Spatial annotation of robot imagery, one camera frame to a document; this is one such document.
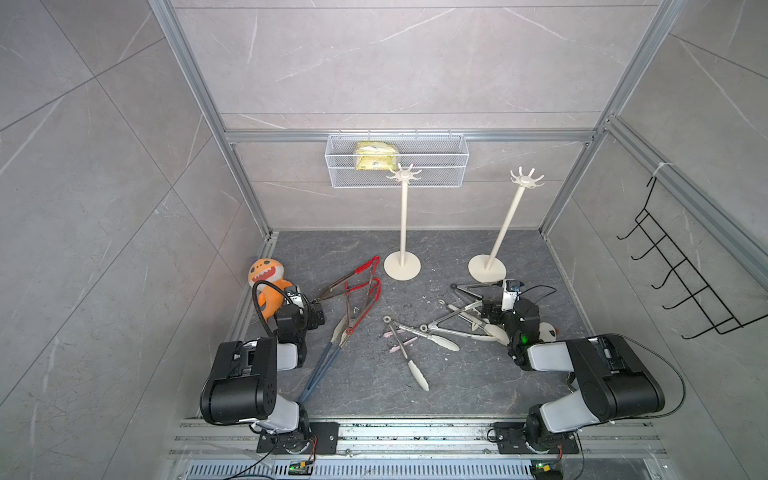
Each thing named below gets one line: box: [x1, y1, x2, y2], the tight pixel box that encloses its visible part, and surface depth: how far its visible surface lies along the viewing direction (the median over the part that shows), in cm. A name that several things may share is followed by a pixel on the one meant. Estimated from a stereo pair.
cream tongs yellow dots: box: [448, 304, 510, 345], surface depth 92 cm
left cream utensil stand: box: [384, 163, 422, 281], surface depth 109 cm
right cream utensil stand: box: [468, 167, 545, 284], surface depth 107 cm
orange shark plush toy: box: [248, 258, 293, 321], surface depth 100 cm
